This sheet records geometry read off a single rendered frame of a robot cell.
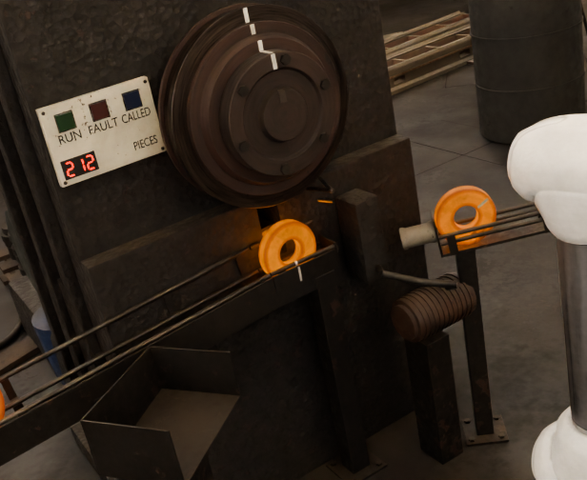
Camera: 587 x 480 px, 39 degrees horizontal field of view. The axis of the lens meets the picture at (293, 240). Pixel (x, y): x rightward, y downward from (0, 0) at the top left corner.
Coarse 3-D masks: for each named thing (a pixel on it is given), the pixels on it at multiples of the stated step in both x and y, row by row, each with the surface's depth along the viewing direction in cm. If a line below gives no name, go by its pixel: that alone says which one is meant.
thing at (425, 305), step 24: (432, 288) 222; (408, 312) 217; (432, 312) 218; (456, 312) 222; (408, 336) 221; (432, 336) 224; (408, 360) 232; (432, 360) 223; (432, 384) 226; (432, 408) 230; (456, 408) 234; (432, 432) 236; (456, 432) 237; (432, 456) 241
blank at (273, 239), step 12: (276, 228) 206; (288, 228) 207; (300, 228) 210; (264, 240) 206; (276, 240) 206; (300, 240) 211; (312, 240) 213; (264, 252) 206; (276, 252) 207; (300, 252) 212; (312, 252) 214; (264, 264) 207; (276, 264) 208
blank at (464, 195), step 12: (456, 192) 214; (468, 192) 214; (480, 192) 214; (444, 204) 215; (456, 204) 215; (468, 204) 215; (480, 204) 215; (492, 204) 215; (444, 216) 216; (480, 216) 216; (492, 216) 217; (444, 228) 217; (456, 228) 217; (492, 228) 218; (468, 240) 219
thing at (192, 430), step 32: (160, 352) 183; (192, 352) 179; (224, 352) 176; (128, 384) 176; (160, 384) 188; (192, 384) 184; (224, 384) 180; (96, 416) 167; (128, 416) 176; (160, 416) 180; (192, 416) 177; (224, 416) 175; (96, 448) 165; (128, 448) 161; (160, 448) 157; (192, 448) 169
